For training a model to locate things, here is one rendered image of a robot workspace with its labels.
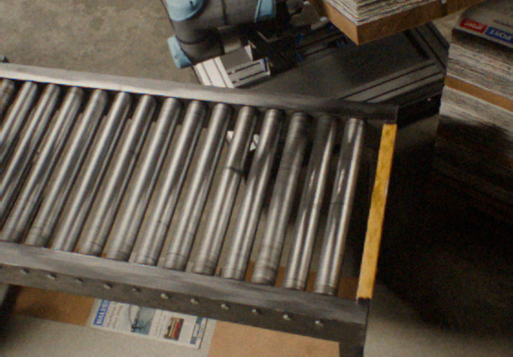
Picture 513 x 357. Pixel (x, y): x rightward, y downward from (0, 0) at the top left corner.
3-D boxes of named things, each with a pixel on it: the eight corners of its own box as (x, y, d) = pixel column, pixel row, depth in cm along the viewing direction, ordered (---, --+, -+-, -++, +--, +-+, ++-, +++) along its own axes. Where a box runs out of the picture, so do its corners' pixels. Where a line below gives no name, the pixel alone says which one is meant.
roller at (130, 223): (187, 107, 179) (182, 94, 175) (127, 275, 154) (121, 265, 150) (168, 104, 180) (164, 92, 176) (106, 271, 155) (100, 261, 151)
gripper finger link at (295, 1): (312, -19, 162) (284, -2, 158) (317, 5, 165) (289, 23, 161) (302, -20, 164) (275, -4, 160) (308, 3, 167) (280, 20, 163)
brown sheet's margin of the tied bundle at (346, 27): (369, -19, 167) (367, -37, 164) (430, 22, 143) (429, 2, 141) (306, 1, 164) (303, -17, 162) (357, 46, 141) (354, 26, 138)
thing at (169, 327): (221, 267, 236) (221, 265, 235) (199, 349, 221) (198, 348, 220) (118, 250, 244) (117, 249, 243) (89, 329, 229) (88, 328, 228)
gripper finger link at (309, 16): (329, 3, 151) (287, 8, 153) (333, 27, 154) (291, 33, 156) (330, -4, 153) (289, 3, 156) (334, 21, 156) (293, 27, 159)
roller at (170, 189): (211, 110, 178) (208, 97, 173) (156, 279, 153) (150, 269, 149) (192, 108, 179) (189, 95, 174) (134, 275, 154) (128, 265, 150)
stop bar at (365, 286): (398, 128, 162) (398, 124, 160) (373, 304, 139) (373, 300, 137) (383, 127, 163) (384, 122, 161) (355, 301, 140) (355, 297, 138)
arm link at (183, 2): (217, -26, 145) (224, 13, 154) (163, -17, 146) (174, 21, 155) (220, 1, 141) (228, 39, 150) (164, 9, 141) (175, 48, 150)
